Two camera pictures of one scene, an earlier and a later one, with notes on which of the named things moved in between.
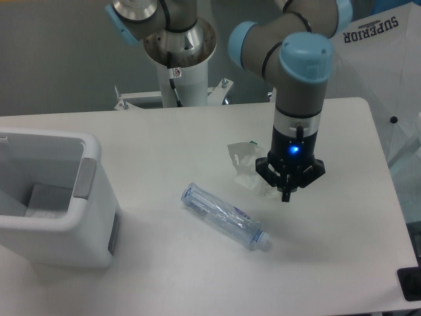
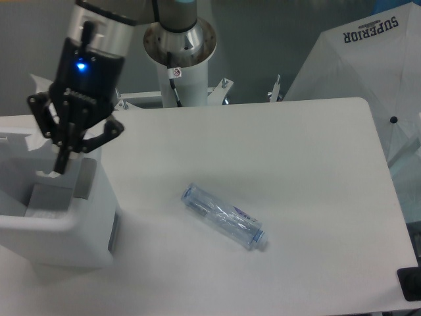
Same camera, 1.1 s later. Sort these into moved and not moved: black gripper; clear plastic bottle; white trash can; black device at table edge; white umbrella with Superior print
Moved: black gripper
Not moved: white trash can; black device at table edge; white umbrella with Superior print; clear plastic bottle
